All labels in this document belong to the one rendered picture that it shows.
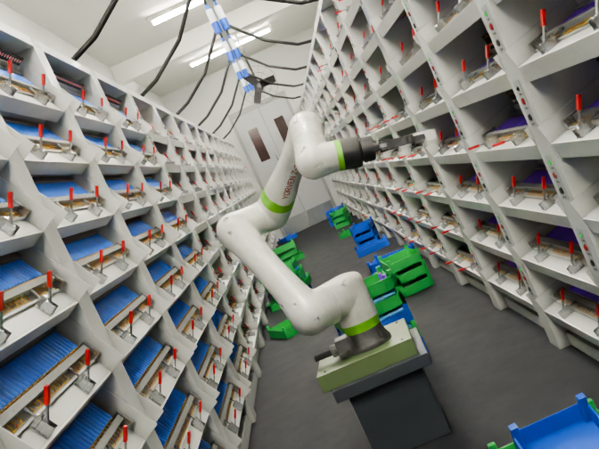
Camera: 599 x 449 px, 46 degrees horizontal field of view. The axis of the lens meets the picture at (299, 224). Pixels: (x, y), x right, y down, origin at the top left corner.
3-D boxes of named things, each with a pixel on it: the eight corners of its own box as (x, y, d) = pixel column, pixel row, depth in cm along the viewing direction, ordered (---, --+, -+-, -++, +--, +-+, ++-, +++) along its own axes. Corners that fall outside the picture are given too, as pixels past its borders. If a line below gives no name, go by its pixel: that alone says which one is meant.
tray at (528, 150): (547, 159, 182) (524, 130, 182) (482, 162, 243) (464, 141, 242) (609, 108, 182) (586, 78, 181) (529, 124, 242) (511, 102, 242)
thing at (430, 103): (452, 110, 251) (428, 80, 250) (420, 122, 311) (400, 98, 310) (497, 73, 250) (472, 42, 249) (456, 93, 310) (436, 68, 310)
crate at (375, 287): (336, 316, 299) (328, 299, 299) (327, 310, 319) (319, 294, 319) (398, 285, 303) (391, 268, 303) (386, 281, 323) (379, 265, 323)
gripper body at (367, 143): (362, 163, 216) (391, 156, 216) (365, 162, 208) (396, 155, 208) (356, 138, 216) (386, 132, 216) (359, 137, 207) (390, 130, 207)
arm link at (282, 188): (299, 206, 241) (267, 205, 237) (293, 179, 247) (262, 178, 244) (332, 132, 213) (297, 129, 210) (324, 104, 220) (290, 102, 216)
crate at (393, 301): (344, 333, 300) (336, 316, 299) (334, 326, 320) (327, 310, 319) (406, 302, 304) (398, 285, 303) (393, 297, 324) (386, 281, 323)
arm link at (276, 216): (263, 242, 250) (243, 217, 255) (291, 229, 257) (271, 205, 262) (275, 211, 237) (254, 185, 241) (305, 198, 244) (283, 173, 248)
